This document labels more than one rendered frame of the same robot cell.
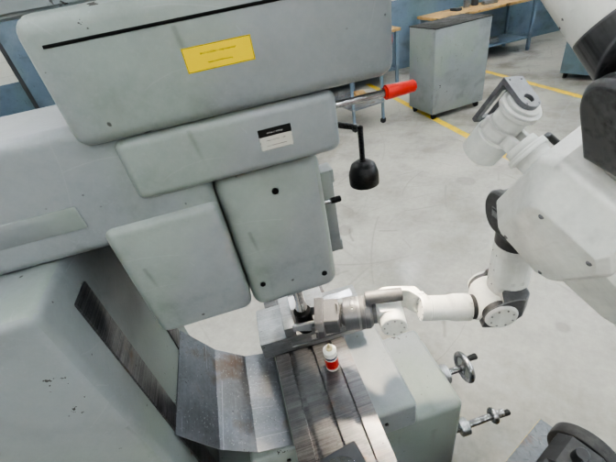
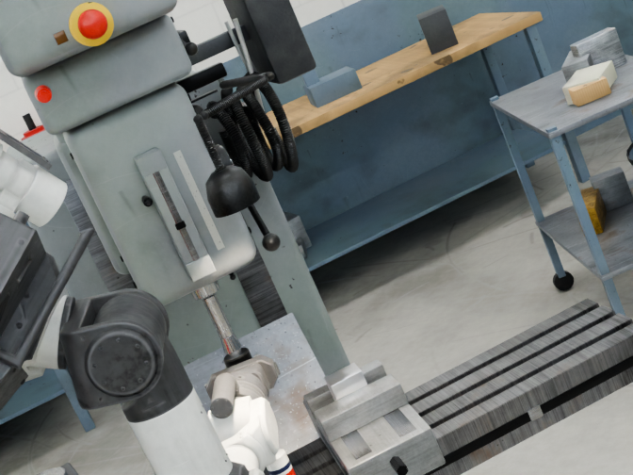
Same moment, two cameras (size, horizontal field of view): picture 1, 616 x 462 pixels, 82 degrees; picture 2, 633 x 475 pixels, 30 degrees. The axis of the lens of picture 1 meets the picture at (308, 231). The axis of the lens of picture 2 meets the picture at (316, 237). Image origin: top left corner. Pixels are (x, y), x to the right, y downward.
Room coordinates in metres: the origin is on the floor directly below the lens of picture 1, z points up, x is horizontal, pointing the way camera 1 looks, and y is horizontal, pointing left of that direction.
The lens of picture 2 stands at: (0.82, -1.84, 1.80)
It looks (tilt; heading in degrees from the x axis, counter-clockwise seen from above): 15 degrees down; 89
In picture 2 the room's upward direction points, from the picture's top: 24 degrees counter-clockwise
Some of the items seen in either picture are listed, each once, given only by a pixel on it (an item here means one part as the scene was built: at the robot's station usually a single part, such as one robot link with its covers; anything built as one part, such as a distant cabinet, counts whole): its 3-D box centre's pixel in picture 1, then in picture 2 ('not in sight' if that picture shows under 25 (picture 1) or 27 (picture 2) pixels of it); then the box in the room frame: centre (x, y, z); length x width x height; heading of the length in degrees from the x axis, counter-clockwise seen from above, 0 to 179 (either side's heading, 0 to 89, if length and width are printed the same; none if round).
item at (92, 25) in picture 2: not in sight; (92, 24); (0.69, -0.19, 1.76); 0.04 x 0.03 x 0.04; 8
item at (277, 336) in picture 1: (310, 315); (365, 419); (0.81, 0.05, 0.96); 0.35 x 0.15 x 0.11; 96
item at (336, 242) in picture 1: (327, 210); (174, 215); (0.67, -0.05, 1.45); 0.04 x 0.04 x 0.21; 8
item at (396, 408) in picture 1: (322, 390); not in sight; (0.65, 0.06, 0.76); 0.50 x 0.35 x 0.12; 98
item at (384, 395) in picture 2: (315, 306); (361, 407); (0.81, 0.02, 0.99); 0.15 x 0.06 x 0.04; 6
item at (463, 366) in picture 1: (455, 369); not in sight; (0.73, -0.44, 0.60); 0.16 x 0.12 x 0.12; 98
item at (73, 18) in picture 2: not in sight; (90, 24); (0.69, -0.17, 1.76); 0.06 x 0.02 x 0.06; 8
